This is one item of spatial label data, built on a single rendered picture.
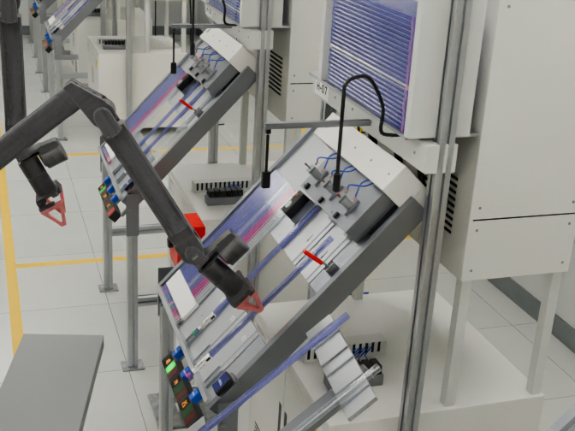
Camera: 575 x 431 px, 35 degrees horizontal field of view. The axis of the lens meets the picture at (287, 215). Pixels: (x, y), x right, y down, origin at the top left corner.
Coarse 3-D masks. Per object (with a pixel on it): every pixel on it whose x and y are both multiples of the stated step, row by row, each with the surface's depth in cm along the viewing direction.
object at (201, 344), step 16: (208, 304) 254; (192, 320) 255; (224, 320) 243; (240, 320) 237; (192, 336) 249; (208, 336) 243; (224, 336) 238; (240, 336) 232; (256, 336) 227; (192, 352) 244; (208, 352) 237; (224, 352) 233; (240, 352) 227; (256, 352) 223; (208, 368) 233; (224, 368) 228; (240, 368) 223; (208, 384) 227
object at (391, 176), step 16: (320, 128) 256; (336, 128) 249; (352, 128) 243; (336, 144) 244; (352, 144) 238; (368, 144) 232; (352, 160) 233; (368, 160) 227; (384, 160) 222; (368, 176) 223; (384, 176) 218; (400, 176) 215; (384, 192) 216; (400, 192) 216; (416, 192) 218
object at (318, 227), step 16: (304, 144) 275; (320, 144) 268; (288, 160) 276; (304, 160) 269; (320, 160) 262; (288, 176) 269; (304, 176) 262; (304, 192) 256; (288, 224) 251; (320, 224) 240; (336, 224) 234; (304, 240) 240; (320, 240) 235; (336, 240) 230; (352, 240) 225; (288, 256) 241; (304, 256) 235; (320, 256) 230; (336, 256) 225; (352, 256) 221; (304, 272) 231; (320, 272) 226
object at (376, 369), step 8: (376, 368) 176; (360, 376) 177; (368, 376) 176; (352, 384) 177; (360, 384) 176; (344, 392) 177; (352, 392) 177; (336, 400) 177; (320, 408) 178; (328, 408) 177; (312, 416) 178; (320, 416) 177; (304, 424) 178; (312, 424) 178
